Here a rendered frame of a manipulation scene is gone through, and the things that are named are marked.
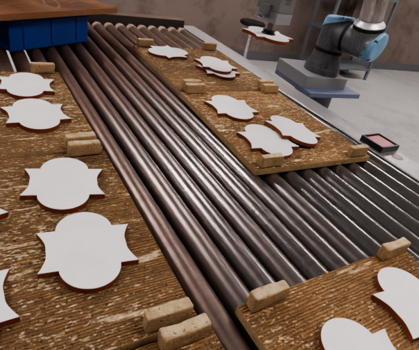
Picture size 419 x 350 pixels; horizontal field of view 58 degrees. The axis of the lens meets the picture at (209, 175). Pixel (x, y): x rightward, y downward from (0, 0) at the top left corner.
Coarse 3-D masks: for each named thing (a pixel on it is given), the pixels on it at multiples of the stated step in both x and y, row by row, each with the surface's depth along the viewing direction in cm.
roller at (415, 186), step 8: (184, 32) 177; (192, 40) 170; (200, 40) 168; (296, 104) 122; (320, 120) 115; (344, 136) 108; (368, 152) 102; (376, 160) 99; (384, 168) 97; (392, 168) 96; (400, 176) 94; (408, 176) 94; (408, 184) 92; (416, 184) 91; (416, 192) 90
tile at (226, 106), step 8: (216, 96) 108; (224, 96) 109; (208, 104) 103; (216, 104) 103; (224, 104) 104; (232, 104) 105; (240, 104) 106; (216, 112) 100; (224, 112) 99; (232, 112) 100; (240, 112) 101; (248, 112) 102; (256, 112) 104; (240, 120) 98; (248, 120) 99
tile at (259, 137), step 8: (248, 128) 93; (256, 128) 94; (264, 128) 95; (240, 136) 90; (248, 136) 90; (256, 136) 90; (264, 136) 91; (272, 136) 92; (256, 144) 87; (264, 144) 88; (272, 144) 88; (280, 144) 89; (288, 144) 90; (264, 152) 86; (272, 152) 85; (280, 152) 86; (288, 152) 87
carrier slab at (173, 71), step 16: (144, 48) 137; (192, 48) 149; (160, 64) 125; (176, 64) 128; (192, 64) 132; (176, 80) 115; (208, 80) 121; (224, 80) 124; (240, 80) 127; (256, 80) 130
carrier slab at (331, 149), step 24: (192, 96) 107; (240, 96) 114; (264, 96) 118; (216, 120) 96; (264, 120) 102; (312, 120) 109; (240, 144) 88; (336, 144) 98; (264, 168) 81; (288, 168) 84
